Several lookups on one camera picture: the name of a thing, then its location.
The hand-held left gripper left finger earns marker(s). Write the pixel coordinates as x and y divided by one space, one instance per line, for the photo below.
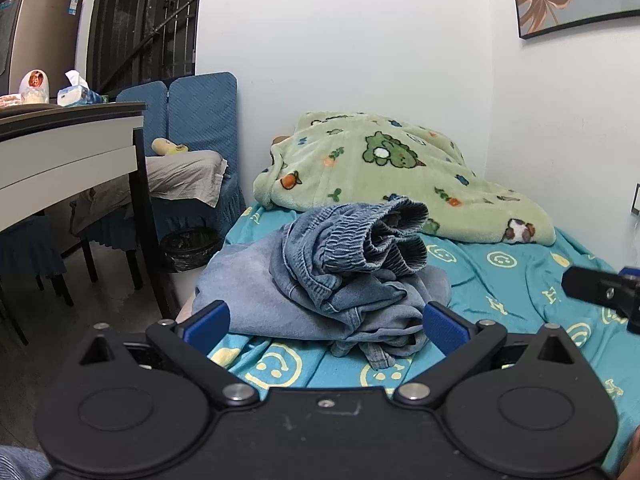
207 325

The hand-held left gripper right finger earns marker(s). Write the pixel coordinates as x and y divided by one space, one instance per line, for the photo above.
442 327

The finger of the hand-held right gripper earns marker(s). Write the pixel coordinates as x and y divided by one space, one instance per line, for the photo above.
590 285

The blue denim jeans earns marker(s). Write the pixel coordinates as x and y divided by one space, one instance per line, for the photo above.
320 280

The person's right forearm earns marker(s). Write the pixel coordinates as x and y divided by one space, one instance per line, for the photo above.
632 460

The black trash bin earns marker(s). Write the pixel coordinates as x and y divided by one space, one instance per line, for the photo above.
187 250

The teal smiley printed bedsheet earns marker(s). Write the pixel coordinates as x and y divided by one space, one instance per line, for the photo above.
510 280

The green cartoon printed blanket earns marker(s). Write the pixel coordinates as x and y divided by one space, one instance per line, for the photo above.
400 180

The grey cloth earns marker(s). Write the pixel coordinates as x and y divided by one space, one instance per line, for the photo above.
185 172

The yellow plush toy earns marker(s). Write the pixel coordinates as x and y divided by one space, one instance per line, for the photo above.
167 147

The brown pillow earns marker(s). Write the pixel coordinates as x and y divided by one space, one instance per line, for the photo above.
279 140

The person's blue clothing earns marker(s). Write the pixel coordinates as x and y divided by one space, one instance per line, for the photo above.
20 465

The blue tissue box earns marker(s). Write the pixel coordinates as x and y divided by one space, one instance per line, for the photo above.
77 94

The flat packet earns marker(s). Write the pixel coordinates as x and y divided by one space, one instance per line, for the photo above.
10 101

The dark barred window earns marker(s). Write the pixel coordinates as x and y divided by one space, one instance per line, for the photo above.
145 25

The silver refrigerator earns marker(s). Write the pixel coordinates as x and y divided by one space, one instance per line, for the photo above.
42 35

